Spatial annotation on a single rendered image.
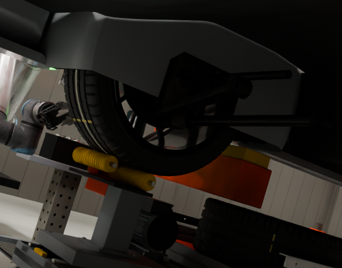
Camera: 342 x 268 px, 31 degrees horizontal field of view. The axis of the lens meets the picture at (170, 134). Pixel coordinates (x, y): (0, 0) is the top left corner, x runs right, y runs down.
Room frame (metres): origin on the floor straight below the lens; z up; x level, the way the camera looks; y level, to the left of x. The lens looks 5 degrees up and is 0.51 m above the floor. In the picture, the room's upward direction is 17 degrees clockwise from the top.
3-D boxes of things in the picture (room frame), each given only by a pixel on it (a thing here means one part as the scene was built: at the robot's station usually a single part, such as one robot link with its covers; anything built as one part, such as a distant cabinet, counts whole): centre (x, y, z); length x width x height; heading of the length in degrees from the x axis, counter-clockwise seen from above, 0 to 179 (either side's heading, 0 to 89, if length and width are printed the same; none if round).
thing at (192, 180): (2.59, -0.22, 0.69); 0.52 x 0.17 x 0.35; 34
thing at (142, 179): (2.13, 0.09, 0.49); 0.29 x 0.06 x 0.06; 34
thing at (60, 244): (2.13, 0.09, 0.32); 0.40 x 0.30 x 0.28; 124
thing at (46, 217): (2.94, 0.41, 0.21); 0.10 x 0.10 x 0.42; 34
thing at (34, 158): (2.92, 0.44, 0.44); 0.43 x 0.17 x 0.03; 124
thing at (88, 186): (2.24, 0.16, 0.48); 0.16 x 0.12 x 0.17; 34
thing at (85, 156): (2.13, 0.23, 0.51); 0.29 x 0.06 x 0.06; 34
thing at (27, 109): (2.37, 0.52, 0.62); 0.12 x 0.09 x 0.10; 34
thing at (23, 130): (2.37, 0.53, 0.51); 0.12 x 0.09 x 0.12; 114
